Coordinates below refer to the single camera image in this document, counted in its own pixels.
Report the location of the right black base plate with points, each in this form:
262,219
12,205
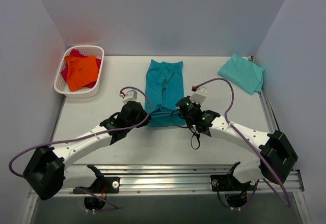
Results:
228,183

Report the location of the folded mint green t-shirt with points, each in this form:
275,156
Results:
243,73

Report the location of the orange t-shirt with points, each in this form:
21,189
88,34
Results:
81,71

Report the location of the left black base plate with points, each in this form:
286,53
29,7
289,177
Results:
102,185

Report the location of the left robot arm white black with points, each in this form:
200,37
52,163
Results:
51,168

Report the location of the aluminium right side rail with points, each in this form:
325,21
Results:
268,112

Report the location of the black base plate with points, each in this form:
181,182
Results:
102,185
228,183

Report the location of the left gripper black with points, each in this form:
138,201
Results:
142,115

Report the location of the white perforated plastic basket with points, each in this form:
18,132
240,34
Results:
60,84

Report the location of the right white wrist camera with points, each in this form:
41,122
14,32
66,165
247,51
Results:
199,95

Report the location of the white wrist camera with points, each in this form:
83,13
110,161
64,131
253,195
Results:
199,95
131,95

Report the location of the teal t-shirt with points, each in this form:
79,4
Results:
164,88

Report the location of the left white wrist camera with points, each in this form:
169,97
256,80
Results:
131,95

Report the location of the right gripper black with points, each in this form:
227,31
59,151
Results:
182,104

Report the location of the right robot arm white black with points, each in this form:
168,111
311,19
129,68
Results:
276,156

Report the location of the aluminium front rail frame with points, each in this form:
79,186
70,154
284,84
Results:
163,179

